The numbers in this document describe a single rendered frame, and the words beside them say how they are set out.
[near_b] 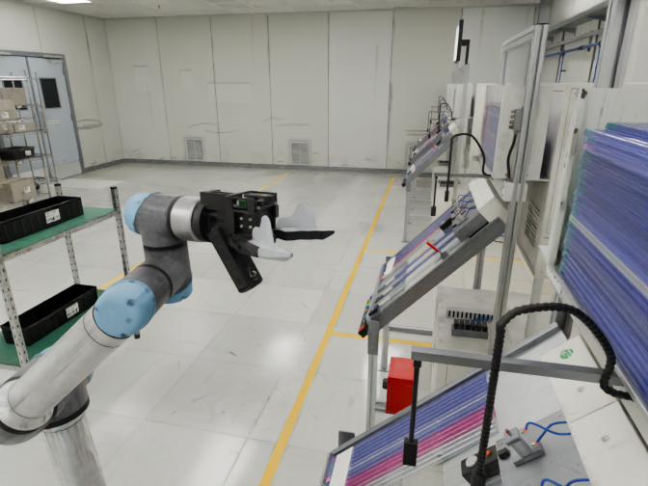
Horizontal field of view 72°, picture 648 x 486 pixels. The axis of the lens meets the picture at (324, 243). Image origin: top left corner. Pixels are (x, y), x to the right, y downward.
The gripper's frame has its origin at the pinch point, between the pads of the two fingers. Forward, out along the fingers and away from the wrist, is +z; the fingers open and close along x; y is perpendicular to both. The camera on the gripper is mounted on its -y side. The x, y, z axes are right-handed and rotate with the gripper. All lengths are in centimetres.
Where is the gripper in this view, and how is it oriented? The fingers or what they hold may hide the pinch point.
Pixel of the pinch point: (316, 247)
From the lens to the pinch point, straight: 67.2
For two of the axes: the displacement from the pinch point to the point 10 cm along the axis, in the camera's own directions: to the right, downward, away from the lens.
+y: 0.1, -9.7, -2.6
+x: 4.0, -2.3, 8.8
